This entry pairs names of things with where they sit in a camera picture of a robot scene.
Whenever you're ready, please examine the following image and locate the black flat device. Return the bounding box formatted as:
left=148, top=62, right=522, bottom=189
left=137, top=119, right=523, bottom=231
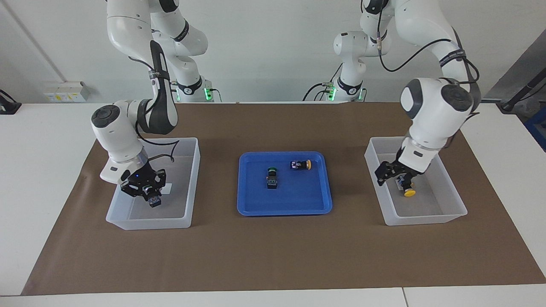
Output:
left=0, top=90, right=22, bottom=115

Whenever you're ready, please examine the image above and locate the brown paper table mat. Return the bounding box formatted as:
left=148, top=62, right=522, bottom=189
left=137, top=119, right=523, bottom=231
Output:
left=21, top=101, right=546, bottom=296

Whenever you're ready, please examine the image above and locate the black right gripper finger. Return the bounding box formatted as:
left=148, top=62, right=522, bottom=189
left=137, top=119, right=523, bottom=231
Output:
left=121, top=180, right=150, bottom=199
left=149, top=170, right=167, bottom=197

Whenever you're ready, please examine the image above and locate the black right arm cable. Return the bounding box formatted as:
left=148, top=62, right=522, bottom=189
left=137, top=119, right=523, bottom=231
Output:
left=128, top=55, right=180, bottom=165

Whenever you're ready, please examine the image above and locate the blue plastic tray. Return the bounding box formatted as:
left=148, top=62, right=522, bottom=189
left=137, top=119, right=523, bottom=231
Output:
left=237, top=151, right=333, bottom=217

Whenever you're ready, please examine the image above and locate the black stand pole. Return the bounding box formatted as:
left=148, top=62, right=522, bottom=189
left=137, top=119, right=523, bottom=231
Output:
left=500, top=67, right=546, bottom=112

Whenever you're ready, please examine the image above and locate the translucent white plastic box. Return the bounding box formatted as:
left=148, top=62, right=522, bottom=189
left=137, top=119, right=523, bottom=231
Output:
left=364, top=136, right=468, bottom=226
left=105, top=137, right=201, bottom=231

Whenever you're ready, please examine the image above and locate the white wall socket box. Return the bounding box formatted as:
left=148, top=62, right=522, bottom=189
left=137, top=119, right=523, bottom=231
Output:
left=44, top=81, right=91, bottom=103

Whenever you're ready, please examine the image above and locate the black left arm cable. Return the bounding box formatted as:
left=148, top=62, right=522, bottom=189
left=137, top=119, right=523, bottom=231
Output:
left=360, top=0, right=482, bottom=128

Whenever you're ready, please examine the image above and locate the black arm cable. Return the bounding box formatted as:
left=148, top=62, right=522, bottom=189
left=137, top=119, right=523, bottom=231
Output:
left=360, top=0, right=482, bottom=128
left=128, top=55, right=180, bottom=165

